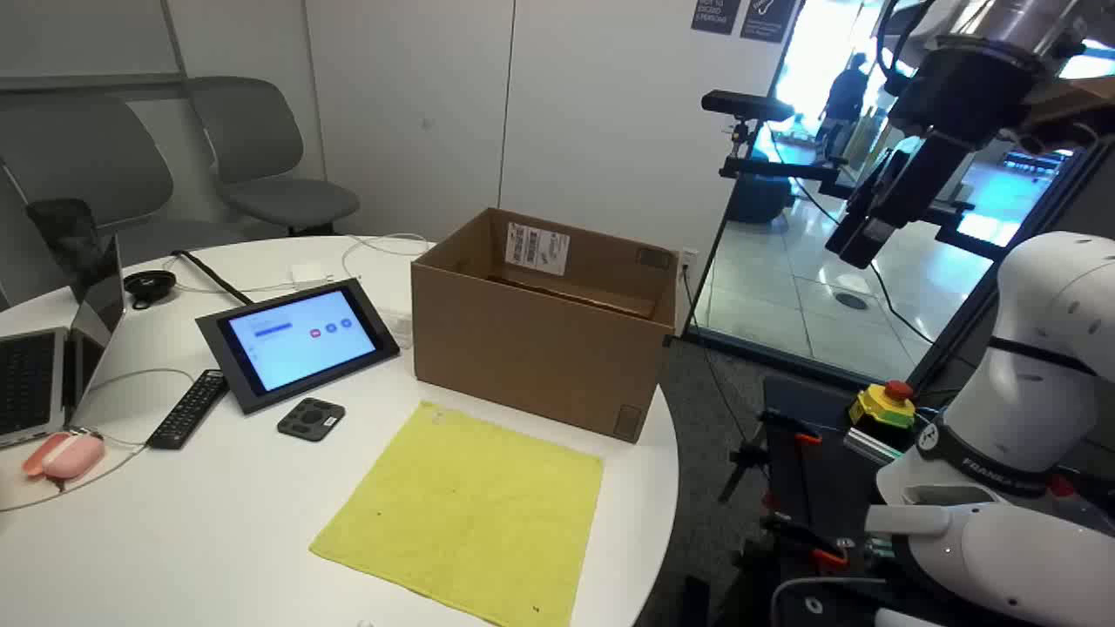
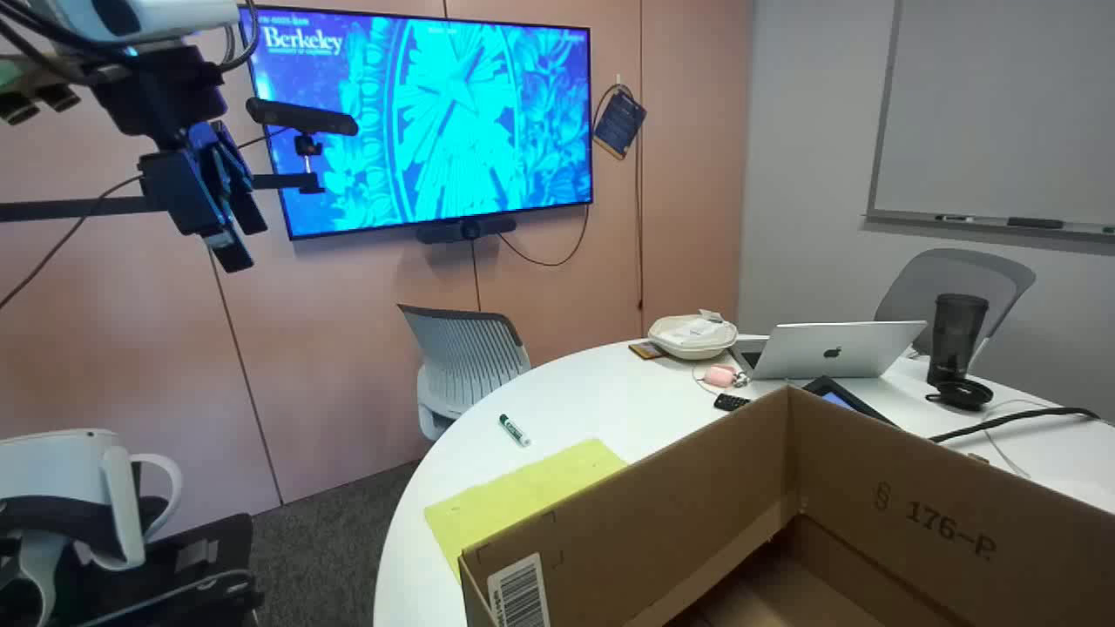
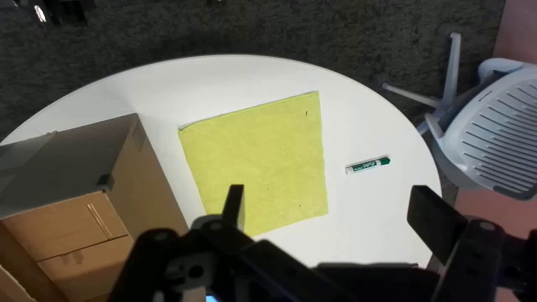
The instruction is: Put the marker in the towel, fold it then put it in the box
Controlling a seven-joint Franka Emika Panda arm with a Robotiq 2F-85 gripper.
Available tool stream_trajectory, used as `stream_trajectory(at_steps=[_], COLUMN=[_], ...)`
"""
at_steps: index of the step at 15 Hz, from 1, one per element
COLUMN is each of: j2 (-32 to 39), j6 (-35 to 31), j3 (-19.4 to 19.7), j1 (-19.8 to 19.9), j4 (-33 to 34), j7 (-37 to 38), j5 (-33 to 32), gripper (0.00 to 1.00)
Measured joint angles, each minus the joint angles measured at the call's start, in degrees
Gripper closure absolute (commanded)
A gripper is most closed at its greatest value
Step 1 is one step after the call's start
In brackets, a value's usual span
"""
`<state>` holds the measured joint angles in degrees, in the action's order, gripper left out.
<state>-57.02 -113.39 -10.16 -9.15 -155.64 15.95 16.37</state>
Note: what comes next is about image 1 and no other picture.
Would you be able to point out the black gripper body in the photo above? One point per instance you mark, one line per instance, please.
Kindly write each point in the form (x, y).
(893, 195)

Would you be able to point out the yellow towel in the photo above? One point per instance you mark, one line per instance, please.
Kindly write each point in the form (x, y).
(471, 516)

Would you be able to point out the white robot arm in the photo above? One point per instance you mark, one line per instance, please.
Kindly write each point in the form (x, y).
(969, 500)

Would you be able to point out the brown cardboard box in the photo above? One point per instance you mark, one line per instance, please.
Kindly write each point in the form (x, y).
(543, 318)

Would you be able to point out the red yellow emergency stop button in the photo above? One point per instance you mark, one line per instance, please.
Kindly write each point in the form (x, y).
(886, 405)

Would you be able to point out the black tablet with lit screen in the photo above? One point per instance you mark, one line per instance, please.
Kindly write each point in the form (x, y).
(295, 343)

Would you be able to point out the small black square device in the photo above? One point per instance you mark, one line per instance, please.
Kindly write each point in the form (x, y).
(310, 419)

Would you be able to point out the grey chair right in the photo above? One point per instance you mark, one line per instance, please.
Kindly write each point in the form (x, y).
(254, 155)

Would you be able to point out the grey chair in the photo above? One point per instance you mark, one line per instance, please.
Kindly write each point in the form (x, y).
(84, 146)
(254, 155)

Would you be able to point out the black remote control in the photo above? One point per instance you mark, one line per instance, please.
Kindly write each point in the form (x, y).
(188, 413)

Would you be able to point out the black round puck device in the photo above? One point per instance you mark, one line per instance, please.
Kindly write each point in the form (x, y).
(149, 287)

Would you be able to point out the grey chair left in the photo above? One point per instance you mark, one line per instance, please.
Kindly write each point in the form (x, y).
(84, 146)

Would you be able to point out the silver laptop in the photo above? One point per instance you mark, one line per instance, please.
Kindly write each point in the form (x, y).
(45, 374)

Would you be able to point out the pink computer mouse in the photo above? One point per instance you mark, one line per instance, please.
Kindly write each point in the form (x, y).
(62, 457)

